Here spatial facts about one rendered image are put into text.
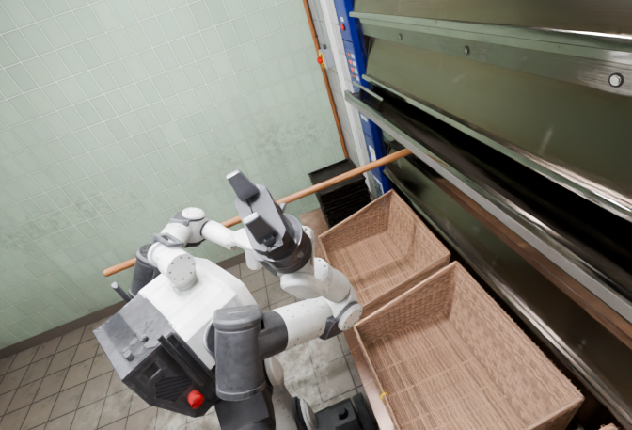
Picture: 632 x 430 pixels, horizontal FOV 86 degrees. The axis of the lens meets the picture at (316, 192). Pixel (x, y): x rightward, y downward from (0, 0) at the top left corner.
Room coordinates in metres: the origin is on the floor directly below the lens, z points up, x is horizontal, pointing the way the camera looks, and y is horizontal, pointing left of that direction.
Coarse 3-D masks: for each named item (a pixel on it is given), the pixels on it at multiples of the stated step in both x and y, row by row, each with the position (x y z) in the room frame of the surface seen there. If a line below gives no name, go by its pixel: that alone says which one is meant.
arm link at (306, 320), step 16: (304, 304) 0.54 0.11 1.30; (320, 304) 0.55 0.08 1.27; (352, 304) 0.54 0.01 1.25; (288, 320) 0.49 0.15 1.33; (304, 320) 0.50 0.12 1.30; (320, 320) 0.51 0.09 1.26; (336, 320) 0.51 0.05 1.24; (352, 320) 0.53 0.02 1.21; (304, 336) 0.48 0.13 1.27; (320, 336) 0.51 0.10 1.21
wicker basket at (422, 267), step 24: (360, 216) 1.45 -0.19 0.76; (384, 216) 1.46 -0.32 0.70; (408, 216) 1.27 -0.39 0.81; (336, 240) 1.44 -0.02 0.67; (360, 240) 1.45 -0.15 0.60; (408, 240) 1.24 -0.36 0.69; (432, 240) 1.05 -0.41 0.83; (336, 264) 1.34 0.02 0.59; (360, 264) 1.28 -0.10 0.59; (384, 264) 1.23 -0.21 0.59; (408, 264) 1.17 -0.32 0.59; (432, 264) 0.92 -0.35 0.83; (360, 288) 1.13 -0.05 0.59; (384, 288) 1.09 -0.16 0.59; (408, 288) 0.92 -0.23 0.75
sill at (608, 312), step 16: (400, 144) 1.33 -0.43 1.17; (416, 160) 1.19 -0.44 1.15; (480, 208) 0.78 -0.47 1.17; (496, 224) 0.71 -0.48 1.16; (512, 240) 0.65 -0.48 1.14; (544, 256) 0.54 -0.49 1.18; (560, 272) 0.49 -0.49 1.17; (576, 288) 0.44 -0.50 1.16; (592, 304) 0.40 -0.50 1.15; (624, 320) 0.34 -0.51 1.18
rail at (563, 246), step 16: (352, 96) 1.41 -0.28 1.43; (400, 128) 0.97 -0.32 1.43; (416, 144) 0.85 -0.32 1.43; (448, 160) 0.71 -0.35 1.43; (464, 176) 0.63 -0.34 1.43; (480, 192) 0.57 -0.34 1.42; (496, 192) 0.54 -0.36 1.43; (512, 208) 0.48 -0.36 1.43; (528, 224) 0.43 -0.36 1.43; (544, 224) 0.42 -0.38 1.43; (544, 240) 0.40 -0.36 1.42; (560, 240) 0.37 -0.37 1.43; (576, 256) 0.34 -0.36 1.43; (592, 272) 0.30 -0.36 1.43; (608, 272) 0.29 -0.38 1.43; (608, 288) 0.28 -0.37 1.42; (624, 288) 0.26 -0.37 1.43
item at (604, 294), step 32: (384, 96) 1.39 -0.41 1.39; (384, 128) 1.08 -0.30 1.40; (416, 128) 0.99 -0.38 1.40; (448, 128) 0.94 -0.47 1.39; (480, 160) 0.71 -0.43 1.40; (512, 160) 0.68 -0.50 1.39; (512, 192) 0.55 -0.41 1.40; (544, 192) 0.53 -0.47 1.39; (512, 224) 0.47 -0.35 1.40; (576, 224) 0.42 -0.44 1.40; (608, 224) 0.40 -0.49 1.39; (608, 256) 0.33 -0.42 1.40
